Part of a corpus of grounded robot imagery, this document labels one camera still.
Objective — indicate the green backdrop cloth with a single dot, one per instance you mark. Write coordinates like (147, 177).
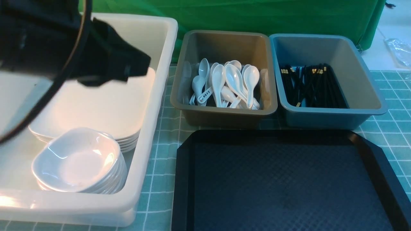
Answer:
(353, 19)

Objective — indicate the large white square plate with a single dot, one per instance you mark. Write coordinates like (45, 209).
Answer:
(115, 108)

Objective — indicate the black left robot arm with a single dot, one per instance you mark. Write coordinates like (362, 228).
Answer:
(58, 12)

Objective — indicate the large white plastic tub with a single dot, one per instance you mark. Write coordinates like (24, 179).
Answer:
(21, 197)

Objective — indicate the black serving tray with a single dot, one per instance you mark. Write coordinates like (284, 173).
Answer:
(286, 180)

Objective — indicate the bundle of black chopsticks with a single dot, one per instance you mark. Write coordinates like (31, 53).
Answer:
(313, 86)

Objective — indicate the blue plastic chopstick bin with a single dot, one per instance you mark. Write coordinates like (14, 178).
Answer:
(360, 91)

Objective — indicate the brown plastic spoon bin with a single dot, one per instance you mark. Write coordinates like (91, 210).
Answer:
(221, 47)

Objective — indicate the stack of white bowls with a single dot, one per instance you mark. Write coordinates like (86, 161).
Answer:
(81, 160)

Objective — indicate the green checked tablecloth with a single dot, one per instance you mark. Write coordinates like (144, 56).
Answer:
(390, 131)

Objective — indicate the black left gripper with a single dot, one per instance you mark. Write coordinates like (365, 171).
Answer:
(39, 48)

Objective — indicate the clear plastic bag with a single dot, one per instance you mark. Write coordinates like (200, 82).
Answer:
(400, 50)

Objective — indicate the stack of white square plates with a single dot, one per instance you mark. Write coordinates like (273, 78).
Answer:
(125, 144)

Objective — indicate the pile of white spoons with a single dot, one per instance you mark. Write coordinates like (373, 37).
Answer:
(231, 85)

